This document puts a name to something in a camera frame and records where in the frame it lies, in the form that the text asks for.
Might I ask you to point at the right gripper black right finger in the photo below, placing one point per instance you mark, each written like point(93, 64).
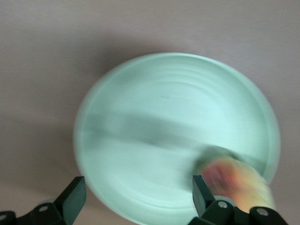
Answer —
point(204, 206)

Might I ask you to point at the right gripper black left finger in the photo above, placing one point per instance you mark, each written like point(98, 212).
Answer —
point(70, 201)

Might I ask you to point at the yellow pink peach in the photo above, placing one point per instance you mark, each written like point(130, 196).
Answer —
point(234, 178)

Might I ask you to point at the pale green round plate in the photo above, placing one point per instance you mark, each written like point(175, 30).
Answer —
point(164, 105)

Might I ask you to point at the brown table cover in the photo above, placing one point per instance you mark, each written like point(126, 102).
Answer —
point(47, 70)

